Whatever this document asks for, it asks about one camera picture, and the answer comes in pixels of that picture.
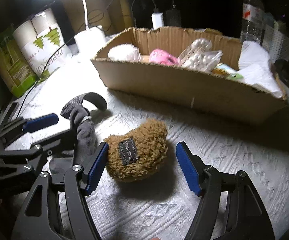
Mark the white power adapter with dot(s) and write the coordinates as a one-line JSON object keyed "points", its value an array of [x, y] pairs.
{"points": [[157, 19]]}

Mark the brown plush toy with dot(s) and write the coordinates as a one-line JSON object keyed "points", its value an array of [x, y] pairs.
{"points": [[139, 153]]}

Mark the yellow curtain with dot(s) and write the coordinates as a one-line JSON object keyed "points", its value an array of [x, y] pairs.
{"points": [[113, 15]]}

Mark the green white tissue pack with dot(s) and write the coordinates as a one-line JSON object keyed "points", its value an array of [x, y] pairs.
{"points": [[227, 72]]}

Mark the clear water bottle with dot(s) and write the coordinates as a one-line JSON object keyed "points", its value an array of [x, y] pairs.
{"points": [[252, 21]]}

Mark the white fluffy item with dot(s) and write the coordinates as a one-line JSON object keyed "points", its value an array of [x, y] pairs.
{"points": [[124, 52]]}

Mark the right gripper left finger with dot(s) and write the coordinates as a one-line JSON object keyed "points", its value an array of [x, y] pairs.
{"points": [[93, 167]]}

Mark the black round bowl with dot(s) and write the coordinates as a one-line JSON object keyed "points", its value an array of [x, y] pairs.
{"points": [[282, 68]]}

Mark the black power adapter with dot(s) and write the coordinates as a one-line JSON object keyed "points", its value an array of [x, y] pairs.
{"points": [[173, 17]]}

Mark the white patterned tablecloth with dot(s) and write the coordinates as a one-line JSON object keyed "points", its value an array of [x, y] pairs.
{"points": [[162, 205]]}

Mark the white perforated basket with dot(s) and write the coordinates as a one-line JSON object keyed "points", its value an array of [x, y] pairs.
{"points": [[276, 44]]}

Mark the cotton swab bag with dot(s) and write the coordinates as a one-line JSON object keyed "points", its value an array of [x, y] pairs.
{"points": [[200, 56]]}

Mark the pink plush item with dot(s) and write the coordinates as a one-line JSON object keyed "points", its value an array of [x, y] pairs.
{"points": [[159, 56]]}

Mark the white desk lamp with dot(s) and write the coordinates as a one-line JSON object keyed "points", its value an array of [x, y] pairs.
{"points": [[92, 39]]}

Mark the grey dotted sock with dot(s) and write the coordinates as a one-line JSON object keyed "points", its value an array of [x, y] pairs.
{"points": [[82, 125]]}

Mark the green paper bag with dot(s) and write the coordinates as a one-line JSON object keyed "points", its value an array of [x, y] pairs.
{"points": [[15, 71]]}

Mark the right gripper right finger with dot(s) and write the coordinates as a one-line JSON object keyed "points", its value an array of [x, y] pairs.
{"points": [[192, 167]]}

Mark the cardboard box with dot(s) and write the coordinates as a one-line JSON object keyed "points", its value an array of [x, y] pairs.
{"points": [[190, 88]]}

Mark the white textured towel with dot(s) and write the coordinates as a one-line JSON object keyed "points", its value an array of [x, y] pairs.
{"points": [[254, 65]]}

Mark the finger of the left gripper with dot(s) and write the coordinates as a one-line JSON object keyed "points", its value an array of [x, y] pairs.
{"points": [[65, 138], [20, 126]]}

